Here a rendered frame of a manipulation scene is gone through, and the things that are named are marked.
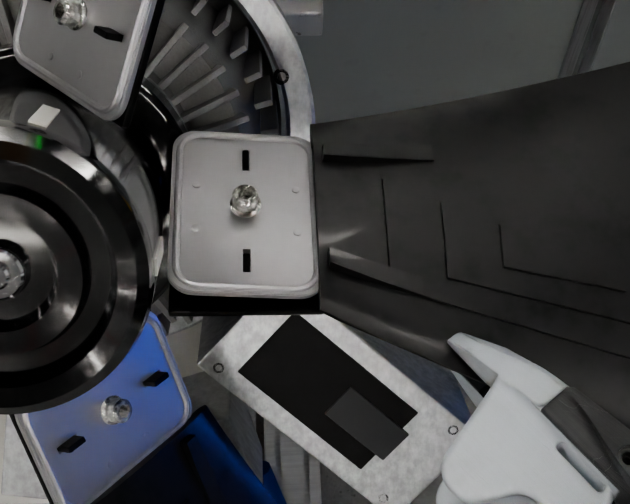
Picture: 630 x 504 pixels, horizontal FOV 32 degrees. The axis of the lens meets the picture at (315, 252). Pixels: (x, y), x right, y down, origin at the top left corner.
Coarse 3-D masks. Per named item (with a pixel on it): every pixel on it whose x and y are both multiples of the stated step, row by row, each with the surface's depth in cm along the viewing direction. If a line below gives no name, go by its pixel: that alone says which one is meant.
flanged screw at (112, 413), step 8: (104, 400) 51; (112, 400) 51; (120, 400) 51; (104, 408) 51; (112, 408) 51; (120, 408) 51; (128, 408) 51; (104, 416) 51; (112, 416) 51; (120, 416) 51; (128, 416) 51; (112, 424) 51
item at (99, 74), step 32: (32, 0) 48; (96, 0) 45; (128, 0) 43; (32, 32) 48; (64, 32) 46; (128, 32) 43; (32, 64) 48; (64, 64) 46; (96, 64) 45; (128, 64) 43; (96, 96) 45; (128, 96) 44
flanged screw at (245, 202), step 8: (240, 192) 47; (248, 192) 48; (256, 192) 47; (232, 200) 48; (240, 200) 47; (248, 200) 47; (256, 200) 47; (232, 208) 48; (240, 208) 47; (248, 208) 47; (256, 208) 48; (240, 216) 48; (248, 216) 47
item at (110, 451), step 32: (160, 352) 54; (128, 384) 52; (160, 384) 54; (32, 416) 48; (64, 416) 49; (96, 416) 51; (160, 416) 54; (32, 448) 48; (96, 448) 51; (128, 448) 52; (64, 480) 49; (96, 480) 51
